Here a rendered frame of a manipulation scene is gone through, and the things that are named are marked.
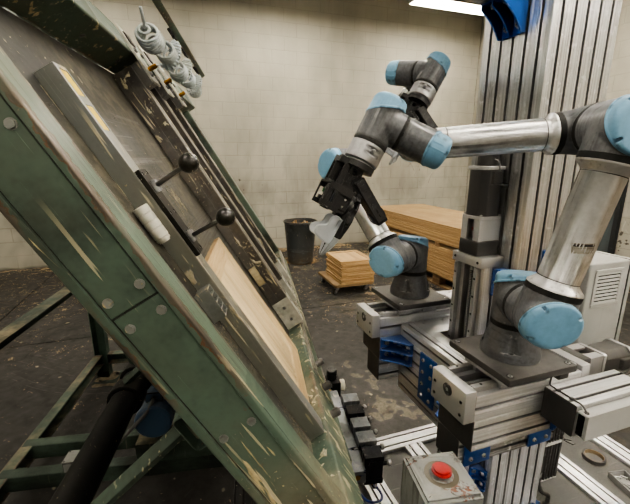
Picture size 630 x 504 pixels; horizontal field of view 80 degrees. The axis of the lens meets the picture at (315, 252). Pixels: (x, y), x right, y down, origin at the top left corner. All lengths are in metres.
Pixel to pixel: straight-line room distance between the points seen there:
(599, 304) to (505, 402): 0.55
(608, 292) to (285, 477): 1.20
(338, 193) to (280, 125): 5.75
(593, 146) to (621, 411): 0.68
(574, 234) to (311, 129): 5.95
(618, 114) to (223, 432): 0.89
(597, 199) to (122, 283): 0.87
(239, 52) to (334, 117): 1.80
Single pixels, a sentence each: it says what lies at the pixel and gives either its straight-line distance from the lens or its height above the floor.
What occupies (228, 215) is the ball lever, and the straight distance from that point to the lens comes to 0.74.
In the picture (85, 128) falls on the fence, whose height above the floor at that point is 1.61.
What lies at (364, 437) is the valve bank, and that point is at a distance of 1.23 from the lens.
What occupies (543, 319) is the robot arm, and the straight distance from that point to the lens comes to 0.94.
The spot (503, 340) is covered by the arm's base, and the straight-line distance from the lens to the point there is 1.12.
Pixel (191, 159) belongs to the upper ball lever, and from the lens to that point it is 0.74.
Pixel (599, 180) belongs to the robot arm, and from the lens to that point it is 0.95.
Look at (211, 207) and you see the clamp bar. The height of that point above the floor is 1.38.
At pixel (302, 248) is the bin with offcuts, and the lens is 5.58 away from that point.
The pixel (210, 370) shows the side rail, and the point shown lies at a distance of 0.62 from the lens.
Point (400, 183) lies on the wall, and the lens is 7.42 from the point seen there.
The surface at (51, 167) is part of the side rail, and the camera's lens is 0.59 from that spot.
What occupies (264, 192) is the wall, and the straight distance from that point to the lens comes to 6.46.
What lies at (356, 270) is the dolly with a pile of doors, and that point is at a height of 0.29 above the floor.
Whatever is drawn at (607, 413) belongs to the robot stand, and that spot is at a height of 0.94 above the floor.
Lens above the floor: 1.55
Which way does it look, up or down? 14 degrees down
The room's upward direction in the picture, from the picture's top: straight up
